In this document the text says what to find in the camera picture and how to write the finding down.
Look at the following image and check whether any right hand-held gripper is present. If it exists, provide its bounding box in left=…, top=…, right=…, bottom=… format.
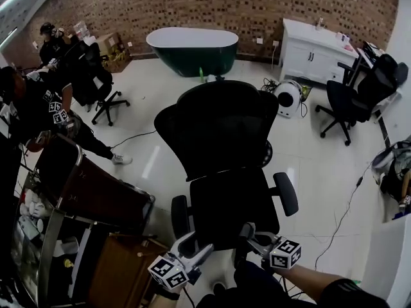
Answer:
left=245, top=231, right=302, bottom=271

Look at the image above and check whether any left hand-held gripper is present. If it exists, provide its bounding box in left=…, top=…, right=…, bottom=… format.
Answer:
left=146, top=231, right=215, bottom=292

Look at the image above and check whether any person's left forearm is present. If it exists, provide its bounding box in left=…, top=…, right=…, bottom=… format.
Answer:
left=146, top=295, right=180, bottom=308

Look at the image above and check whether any person's right forearm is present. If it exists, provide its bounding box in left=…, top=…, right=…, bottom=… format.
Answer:
left=287, top=263, right=341, bottom=301

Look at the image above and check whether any person's black clothed body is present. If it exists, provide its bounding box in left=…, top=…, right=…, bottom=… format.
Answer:
left=195, top=261, right=322, bottom=308

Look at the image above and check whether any black wristband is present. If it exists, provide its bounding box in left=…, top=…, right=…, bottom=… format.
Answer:
left=156, top=289, right=180, bottom=301

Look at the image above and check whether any wooden cabinet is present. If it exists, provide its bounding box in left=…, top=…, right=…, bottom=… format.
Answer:
left=96, top=232, right=170, bottom=308

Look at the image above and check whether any steel and brown service cart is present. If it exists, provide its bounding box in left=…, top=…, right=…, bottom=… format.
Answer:
left=9, top=133, right=155, bottom=301

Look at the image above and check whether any white slipper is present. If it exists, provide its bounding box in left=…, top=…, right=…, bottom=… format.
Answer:
left=53, top=237, right=80, bottom=258

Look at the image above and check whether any black mesh office chair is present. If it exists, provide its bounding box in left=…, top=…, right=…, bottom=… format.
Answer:
left=153, top=80, right=299, bottom=269

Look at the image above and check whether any white rounded furniture unit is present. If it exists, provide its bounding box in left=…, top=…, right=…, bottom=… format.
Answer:
left=361, top=216, right=411, bottom=308

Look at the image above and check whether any white round pet carrier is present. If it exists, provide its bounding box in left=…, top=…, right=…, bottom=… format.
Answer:
left=273, top=79, right=303, bottom=119

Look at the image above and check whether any group of white cups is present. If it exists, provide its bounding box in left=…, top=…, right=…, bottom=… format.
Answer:
left=19, top=189, right=46, bottom=234

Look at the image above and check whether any white sink cabinet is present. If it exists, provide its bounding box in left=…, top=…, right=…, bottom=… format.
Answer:
left=279, top=17, right=360, bottom=86

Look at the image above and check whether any green and white bathtub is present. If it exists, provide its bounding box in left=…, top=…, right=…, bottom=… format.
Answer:
left=146, top=26, right=240, bottom=78

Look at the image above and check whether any white desk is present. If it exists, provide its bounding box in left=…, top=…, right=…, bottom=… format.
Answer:
left=353, top=40, right=404, bottom=124

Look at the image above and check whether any cardboard box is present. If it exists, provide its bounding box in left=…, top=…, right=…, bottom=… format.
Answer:
left=96, top=32, right=132, bottom=73

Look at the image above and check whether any black backpack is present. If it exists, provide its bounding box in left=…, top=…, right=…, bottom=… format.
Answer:
left=393, top=62, right=409, bottom=83

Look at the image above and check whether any thin cable with adapter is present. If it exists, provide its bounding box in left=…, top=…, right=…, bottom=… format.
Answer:
left=314, top=162, right=373, bottom=271

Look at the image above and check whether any black floor cable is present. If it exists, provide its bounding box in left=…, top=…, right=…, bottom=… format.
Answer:
left=109, top=129, right=158, bottom=149

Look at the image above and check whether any tangle of black cables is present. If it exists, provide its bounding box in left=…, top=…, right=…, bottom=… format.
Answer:
left=263, top=77, right=280, bottom=92

